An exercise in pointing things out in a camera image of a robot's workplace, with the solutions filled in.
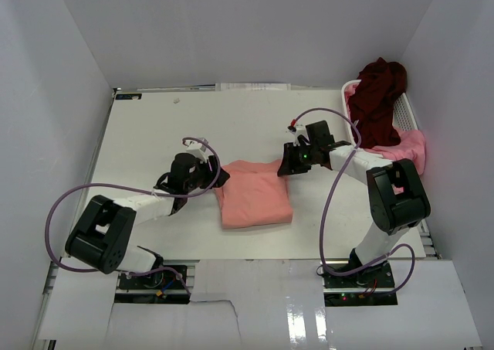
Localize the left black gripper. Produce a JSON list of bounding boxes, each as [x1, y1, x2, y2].
[[184, 155, 229, 193]]

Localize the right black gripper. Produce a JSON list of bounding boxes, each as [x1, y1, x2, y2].
[[277, 142, 318, 176]]

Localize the salmon pink t shirt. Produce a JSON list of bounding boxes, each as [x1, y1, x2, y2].
[[215, 159, 293, 230]]

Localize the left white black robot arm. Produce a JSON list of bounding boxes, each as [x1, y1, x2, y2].
[[65, 153, 230, 287]]

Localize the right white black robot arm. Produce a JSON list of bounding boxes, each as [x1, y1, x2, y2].
[[277, 141, 431, 287]]

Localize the papers behind table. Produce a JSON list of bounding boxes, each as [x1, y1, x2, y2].
[[215, 83, 291, 91]]

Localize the dark red shirt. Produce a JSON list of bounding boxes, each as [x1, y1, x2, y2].
[[347, 58, 408, 149]]

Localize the pink shirt in basket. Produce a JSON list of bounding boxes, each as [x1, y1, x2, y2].
[[367, 128, 426, 175]]

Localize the white plastic laundry basket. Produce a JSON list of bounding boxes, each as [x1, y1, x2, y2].
[[341, 80, 418, 138]]

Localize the black label sticker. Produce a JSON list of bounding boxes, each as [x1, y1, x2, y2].
[[115, 93, 142, 100]]

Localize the white paper sheets front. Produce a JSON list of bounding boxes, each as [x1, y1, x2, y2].
[[39, 260, 482, 349]]

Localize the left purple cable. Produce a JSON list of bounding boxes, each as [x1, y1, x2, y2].
[[45, 136, 223, 295]]

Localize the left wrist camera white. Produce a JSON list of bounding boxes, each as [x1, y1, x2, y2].
[[183, 138, 208, 158]]

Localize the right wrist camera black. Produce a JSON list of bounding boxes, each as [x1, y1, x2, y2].
[[306, 121, 335, 148]]

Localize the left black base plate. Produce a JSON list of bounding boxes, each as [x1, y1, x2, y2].
[[117, 264, 188, 302]]

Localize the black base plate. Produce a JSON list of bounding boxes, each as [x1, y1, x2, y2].
[[316, 262, 398, 308], [117, 264, 188, 302]]

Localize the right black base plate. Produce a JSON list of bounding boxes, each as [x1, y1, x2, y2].
[[316, 262, 398, 308]]

